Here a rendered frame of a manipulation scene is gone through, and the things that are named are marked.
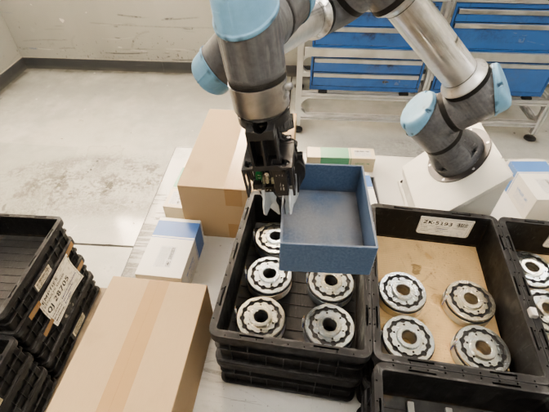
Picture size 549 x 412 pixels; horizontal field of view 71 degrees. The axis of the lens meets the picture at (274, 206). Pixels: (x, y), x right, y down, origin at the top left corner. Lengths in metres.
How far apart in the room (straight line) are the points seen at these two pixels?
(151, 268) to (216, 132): 0.48
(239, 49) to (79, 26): 3.54
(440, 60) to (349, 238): 0.49
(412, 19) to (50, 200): 2.24
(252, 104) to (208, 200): 0.63
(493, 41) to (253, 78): 2.45
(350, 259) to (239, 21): 0.38
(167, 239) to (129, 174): 1.59
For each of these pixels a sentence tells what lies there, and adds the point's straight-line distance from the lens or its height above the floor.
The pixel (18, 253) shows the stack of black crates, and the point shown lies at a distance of 1.69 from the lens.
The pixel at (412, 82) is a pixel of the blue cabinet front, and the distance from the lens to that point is 2.81.
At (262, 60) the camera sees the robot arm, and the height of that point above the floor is 1.40.
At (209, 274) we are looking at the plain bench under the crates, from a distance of 1.11.
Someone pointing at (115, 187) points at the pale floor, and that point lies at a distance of 2.59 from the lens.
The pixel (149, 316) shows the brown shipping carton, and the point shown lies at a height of 0.86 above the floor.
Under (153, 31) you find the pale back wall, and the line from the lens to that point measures 3.73.
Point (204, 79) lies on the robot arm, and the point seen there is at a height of 1.31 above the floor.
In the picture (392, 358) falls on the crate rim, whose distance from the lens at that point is 0.75.
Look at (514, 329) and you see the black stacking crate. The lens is 0.93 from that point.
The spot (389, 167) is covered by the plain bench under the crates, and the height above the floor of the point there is 0.70.
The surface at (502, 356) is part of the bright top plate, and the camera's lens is 0.92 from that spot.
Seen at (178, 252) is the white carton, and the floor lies 0.79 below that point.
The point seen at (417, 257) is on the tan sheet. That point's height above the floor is 0.83.
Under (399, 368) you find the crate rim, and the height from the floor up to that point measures 0.93.
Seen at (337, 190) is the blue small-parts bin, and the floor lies 1.08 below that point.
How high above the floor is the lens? 1.59
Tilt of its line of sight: 44 degrees down
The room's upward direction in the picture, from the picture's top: straight up
